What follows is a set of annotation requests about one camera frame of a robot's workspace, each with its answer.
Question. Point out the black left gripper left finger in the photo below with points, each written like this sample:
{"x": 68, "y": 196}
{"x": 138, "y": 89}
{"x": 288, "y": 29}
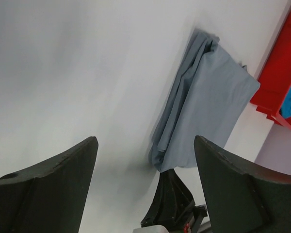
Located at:
{"x": 49, "y": 197}

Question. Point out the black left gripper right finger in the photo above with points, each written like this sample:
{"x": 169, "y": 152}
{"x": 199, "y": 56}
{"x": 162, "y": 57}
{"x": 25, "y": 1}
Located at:
{"x": 241, "y": 196}

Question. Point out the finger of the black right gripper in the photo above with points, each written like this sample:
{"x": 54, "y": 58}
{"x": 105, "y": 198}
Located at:
{"x": 158, "y": 210}
{"x": 183, "y": 196}

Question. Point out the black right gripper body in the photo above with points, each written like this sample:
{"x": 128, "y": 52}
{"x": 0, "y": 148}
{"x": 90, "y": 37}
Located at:
{"x": 190, "y": 223}

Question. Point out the grey polo shirt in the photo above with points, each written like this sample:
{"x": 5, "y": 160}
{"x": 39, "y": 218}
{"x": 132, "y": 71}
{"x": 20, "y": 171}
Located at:
{"x": 209, "y": 93}

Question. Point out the blue t-shirt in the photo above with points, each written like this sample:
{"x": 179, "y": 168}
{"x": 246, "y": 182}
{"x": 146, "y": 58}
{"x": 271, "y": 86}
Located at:
{"x": 286, "y": 106}

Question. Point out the red plastic bin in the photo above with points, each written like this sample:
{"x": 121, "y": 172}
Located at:
{"x": 275, "y": 78}

